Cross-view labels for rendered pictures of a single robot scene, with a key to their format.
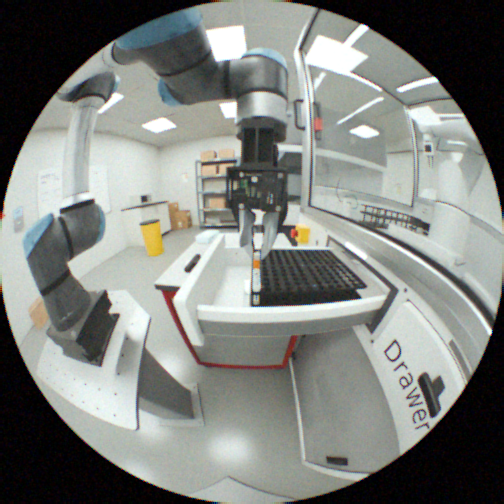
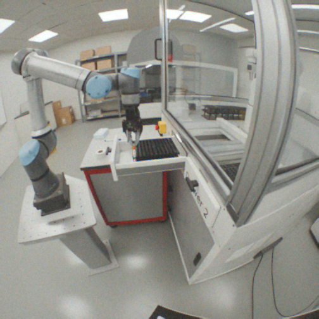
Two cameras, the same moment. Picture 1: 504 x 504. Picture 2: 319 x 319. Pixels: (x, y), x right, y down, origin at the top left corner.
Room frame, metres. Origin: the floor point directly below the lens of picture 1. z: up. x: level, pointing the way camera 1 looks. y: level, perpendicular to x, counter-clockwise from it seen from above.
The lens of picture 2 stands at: (-0.42, -0.01, 1.27)
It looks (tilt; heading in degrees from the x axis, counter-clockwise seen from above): 33 degrees down; 350
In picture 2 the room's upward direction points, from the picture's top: 1 degrees counter-clockwise
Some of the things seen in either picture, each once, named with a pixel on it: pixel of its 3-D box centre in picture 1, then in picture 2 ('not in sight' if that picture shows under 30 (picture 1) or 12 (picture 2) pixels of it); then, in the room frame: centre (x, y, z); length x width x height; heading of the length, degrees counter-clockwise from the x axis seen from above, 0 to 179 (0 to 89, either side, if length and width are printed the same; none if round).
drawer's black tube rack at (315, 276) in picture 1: (300, 277); (154, 151); (0.27, -0.11, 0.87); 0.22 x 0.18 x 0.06; 89
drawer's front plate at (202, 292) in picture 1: (211, 275); (116, 155); (0.27, 0.09, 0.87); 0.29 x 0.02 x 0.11; 179
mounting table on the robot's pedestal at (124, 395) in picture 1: (95, 347); (56, 208); (0.08, 0.47, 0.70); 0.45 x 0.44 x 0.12; 108
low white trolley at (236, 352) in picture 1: (241, 305); (130, 178); (0.68, 0.07, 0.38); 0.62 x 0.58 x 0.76; 179
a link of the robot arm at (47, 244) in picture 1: (44, 248); (33, 157); (0.09, 0.45, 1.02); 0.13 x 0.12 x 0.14; 0
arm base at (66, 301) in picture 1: (61, 294); (42, 179); (0.09, 0.45, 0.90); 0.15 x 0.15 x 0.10
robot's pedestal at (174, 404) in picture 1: (146, 388); (80, 237); (0.09, 0.45, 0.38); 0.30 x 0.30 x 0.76; 18
